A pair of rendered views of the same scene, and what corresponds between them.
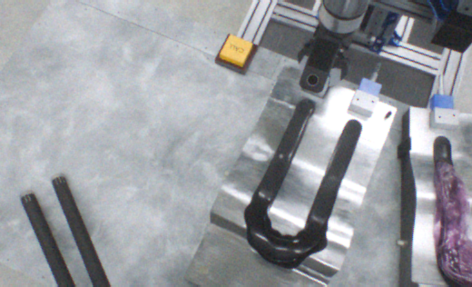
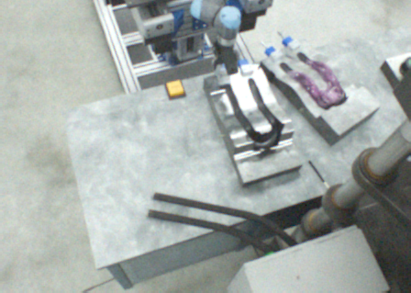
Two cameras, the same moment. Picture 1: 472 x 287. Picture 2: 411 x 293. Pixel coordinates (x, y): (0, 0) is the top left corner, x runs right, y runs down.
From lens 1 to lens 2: 0.97 m
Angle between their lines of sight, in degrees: 21
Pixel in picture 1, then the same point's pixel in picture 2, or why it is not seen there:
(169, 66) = (151, 116)
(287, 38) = (153, 82)
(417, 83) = not seen: hidden behind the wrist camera
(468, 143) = (291, 58)
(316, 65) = (230, 63)
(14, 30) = not seen: outside the picture
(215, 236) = (240, 159)
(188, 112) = (178, 128)
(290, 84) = (214, 83)
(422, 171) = (286, 79)
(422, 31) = (212, 34)
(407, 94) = not seen: hidden behind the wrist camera
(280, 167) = (239, 115)
